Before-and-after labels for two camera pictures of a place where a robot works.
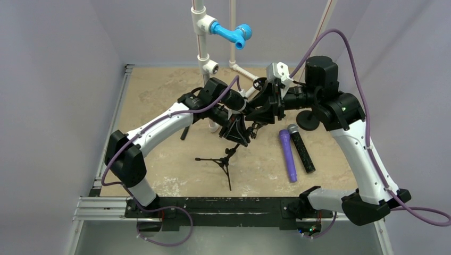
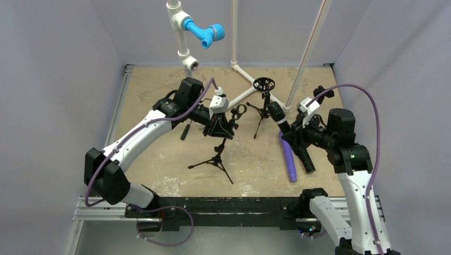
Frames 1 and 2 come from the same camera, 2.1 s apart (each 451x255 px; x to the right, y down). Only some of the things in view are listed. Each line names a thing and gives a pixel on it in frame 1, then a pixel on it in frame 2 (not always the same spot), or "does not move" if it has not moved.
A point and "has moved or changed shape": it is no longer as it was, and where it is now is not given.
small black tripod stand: [223, 161] has moved or changed shape
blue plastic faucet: [242, 33] to [215, 32]
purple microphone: [286, 138] does not move
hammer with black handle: [184, 133] does not move
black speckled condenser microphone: [293, 128] does not move
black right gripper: [278, 104] to [298, 132]
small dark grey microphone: [233, 100] has moved or changed shape
